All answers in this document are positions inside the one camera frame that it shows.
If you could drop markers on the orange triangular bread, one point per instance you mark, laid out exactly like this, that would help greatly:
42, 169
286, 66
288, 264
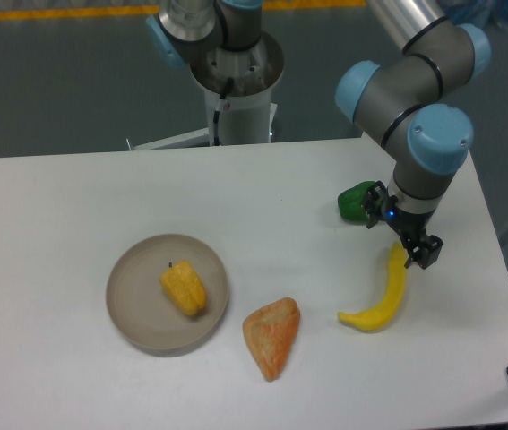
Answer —
270, 332

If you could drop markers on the yellow bell pepper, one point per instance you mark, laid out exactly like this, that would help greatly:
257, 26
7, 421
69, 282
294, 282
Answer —
184, 288

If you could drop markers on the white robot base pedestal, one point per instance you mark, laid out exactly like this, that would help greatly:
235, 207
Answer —
237, 90

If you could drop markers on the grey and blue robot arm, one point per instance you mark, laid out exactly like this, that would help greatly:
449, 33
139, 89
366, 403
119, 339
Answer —
400, 108

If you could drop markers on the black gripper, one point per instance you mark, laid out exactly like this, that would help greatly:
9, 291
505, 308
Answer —
422, 249

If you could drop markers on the beige round plate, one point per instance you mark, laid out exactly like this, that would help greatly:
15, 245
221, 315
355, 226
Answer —
146, 314

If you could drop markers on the green bell pepper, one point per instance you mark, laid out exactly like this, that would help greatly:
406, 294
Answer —
350, 203

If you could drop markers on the yellow banana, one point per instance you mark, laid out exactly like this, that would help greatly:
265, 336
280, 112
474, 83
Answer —
382, 313

